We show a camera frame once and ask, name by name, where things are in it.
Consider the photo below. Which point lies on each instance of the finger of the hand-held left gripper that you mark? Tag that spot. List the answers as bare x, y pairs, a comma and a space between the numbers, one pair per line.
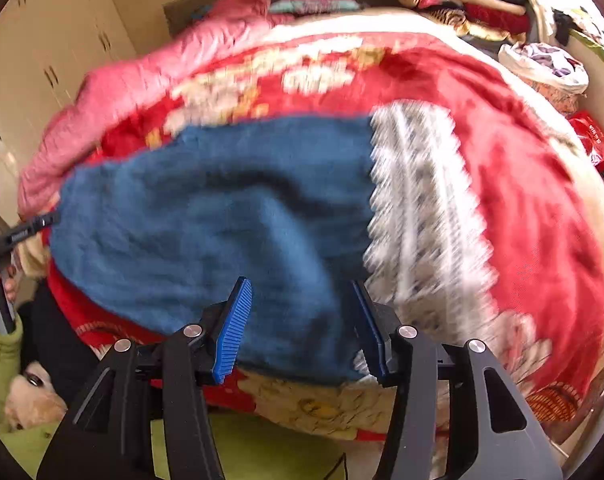
36, 225

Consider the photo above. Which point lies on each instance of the pink quilt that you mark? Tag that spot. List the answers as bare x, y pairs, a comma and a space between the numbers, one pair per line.
131, 80

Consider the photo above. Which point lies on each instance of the grey headboard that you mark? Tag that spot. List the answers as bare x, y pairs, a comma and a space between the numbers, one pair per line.
181, 17

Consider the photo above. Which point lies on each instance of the teal floral pillow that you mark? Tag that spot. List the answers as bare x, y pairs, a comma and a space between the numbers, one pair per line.
312, 6

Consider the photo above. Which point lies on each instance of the red plastic bag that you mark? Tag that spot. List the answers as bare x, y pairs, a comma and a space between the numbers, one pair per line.
594, 135

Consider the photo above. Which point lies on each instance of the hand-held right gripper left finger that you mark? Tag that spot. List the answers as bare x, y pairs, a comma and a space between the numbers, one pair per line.
234, 330

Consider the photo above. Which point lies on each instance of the dark hanging garment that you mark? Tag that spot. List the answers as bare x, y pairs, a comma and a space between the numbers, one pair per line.
564, 27

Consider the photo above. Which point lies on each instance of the cream wardrobe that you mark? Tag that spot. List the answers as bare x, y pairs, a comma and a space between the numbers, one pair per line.
46, 25

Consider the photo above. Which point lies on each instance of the white bag of clothes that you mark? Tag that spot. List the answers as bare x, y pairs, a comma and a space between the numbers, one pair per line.
542, 65

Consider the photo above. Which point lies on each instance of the green jacket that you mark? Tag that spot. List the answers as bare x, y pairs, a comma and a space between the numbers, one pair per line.
262, 450

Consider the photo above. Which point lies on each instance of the pile of folded clothes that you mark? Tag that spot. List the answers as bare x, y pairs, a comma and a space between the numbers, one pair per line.
482, 5

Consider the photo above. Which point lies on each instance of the red floral blanket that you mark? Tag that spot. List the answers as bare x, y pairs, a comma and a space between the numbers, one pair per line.
522, 200

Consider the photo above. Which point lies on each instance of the dark cloth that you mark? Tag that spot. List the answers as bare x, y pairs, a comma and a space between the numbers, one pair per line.
56, 340

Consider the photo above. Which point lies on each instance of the cream fluffy fur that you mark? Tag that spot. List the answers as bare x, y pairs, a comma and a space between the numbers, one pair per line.
31, 402

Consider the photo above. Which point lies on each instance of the blue denim pants lace trim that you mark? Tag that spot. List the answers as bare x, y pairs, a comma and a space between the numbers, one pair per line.
206, 220

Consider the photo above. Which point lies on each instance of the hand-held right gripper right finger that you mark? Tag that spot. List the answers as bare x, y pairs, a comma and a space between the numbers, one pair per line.
369, 325

